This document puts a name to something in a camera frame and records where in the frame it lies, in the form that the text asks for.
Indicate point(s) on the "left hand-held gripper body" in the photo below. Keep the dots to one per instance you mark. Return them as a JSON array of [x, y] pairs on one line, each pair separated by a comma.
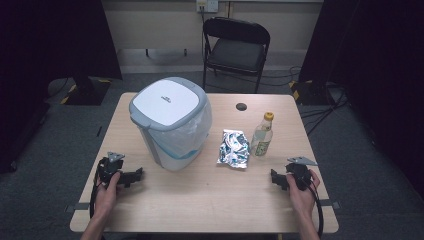
[[108, 168]]

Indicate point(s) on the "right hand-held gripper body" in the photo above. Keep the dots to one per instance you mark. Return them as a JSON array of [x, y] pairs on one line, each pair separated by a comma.
[[300, 171]]

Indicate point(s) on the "silver foil snack bag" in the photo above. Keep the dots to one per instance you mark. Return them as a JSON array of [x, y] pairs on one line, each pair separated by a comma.
[[234, 148]]

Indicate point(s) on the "white grey lidded trash bin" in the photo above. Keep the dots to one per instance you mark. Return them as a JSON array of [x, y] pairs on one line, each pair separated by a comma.
[[166, 100]]

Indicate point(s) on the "person's right hand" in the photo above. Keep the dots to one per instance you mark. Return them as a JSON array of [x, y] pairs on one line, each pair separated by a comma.
[[301, 200]]

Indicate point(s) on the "person's left hand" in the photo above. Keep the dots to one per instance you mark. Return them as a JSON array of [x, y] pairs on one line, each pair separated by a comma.
[[106, 198]]

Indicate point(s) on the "small black stick on floor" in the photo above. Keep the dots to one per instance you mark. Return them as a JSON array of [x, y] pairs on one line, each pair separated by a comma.
[[99, 131]]

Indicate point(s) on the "clear bottle with yellow cap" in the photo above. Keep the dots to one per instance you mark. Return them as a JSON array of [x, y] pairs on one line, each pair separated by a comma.
[[262, 138]]

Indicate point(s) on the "grey tape strip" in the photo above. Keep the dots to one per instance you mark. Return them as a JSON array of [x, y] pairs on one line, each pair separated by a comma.
[[331, 203], [78, 206]]

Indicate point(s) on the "clear plastic bin liner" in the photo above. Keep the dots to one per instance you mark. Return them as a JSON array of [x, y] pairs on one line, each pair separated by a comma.
[[196, 133]]

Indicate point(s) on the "black stand base striped tape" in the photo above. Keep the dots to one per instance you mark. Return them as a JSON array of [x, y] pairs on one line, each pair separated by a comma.
[[308, 93], [88, 93]]

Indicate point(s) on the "black folding chair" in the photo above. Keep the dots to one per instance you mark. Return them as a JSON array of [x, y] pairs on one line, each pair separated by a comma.
[[235, 55]]

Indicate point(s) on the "dark curtain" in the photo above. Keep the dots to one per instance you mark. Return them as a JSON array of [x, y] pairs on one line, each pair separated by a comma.
[[40, 50], [376, 66]]

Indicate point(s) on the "white wall outlet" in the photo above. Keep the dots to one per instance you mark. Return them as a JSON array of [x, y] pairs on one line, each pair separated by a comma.
[[207, 5]]

